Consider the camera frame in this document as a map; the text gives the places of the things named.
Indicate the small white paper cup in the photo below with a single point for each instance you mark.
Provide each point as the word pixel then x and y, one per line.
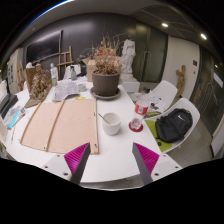
pixel 82 87

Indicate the dry plant in grey pot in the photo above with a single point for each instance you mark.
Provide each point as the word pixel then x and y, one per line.
pixel 105 83

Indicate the black wall screen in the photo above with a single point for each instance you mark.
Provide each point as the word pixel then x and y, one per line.
pixel 43 46

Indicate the small spray bottle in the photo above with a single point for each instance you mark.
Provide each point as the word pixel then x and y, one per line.
pixel 73 75

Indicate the light wooden slatted board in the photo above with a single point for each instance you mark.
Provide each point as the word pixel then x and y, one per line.
pixel 73 123

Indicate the metal spoon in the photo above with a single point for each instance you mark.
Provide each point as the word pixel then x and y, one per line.
pixel 102 118

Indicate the white statue pedestal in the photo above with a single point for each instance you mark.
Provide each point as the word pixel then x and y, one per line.
pixel 130 86

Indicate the tall white plaster statue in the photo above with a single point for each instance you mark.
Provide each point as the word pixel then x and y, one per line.
pixel 128 55

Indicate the white ceramic cup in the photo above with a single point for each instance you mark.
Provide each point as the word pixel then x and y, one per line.
pixel 111 128

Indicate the wooden easel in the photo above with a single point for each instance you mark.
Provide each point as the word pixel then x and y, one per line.
pixel 65 62

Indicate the white plastic chair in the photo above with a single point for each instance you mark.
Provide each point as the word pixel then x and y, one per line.
pixel 188 105
pixel 166 90
pixel 68 71

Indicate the brown cardboard box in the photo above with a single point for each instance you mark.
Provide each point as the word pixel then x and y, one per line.
pixel 90 71

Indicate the white cabinet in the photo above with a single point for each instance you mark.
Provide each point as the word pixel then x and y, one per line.
pixel 13 70

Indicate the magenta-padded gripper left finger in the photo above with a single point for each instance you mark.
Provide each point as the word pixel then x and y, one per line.
pixel 76 158

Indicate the yellow sticky note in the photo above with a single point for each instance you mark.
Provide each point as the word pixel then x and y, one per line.
pixel 80 98

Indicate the stack of loose papers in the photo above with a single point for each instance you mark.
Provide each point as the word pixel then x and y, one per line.
pixel 156 100

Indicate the round ceiling spotlight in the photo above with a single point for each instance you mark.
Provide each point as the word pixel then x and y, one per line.
pixel 165 25
pixel 203 36

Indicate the teal book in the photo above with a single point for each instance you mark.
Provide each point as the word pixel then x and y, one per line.
pixel 13 116

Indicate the black backpack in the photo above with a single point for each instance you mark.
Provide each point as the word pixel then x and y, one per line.
pixel 173 125

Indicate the printed paper sheets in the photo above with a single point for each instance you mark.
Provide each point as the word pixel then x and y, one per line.
pixel 65 90

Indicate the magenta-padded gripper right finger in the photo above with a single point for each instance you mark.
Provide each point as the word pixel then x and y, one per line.
pixel 146 158

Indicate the wooden wall figure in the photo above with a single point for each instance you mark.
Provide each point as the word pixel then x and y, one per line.
pixel 181 80

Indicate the black desktop device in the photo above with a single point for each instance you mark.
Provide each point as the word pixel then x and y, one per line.
pixel 8 101

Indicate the flat round red coaster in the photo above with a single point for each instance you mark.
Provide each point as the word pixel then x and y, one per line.
pixel 136 131

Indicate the clear red-labelled water bottle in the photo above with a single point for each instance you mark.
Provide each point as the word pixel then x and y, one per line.
pixel 141 108

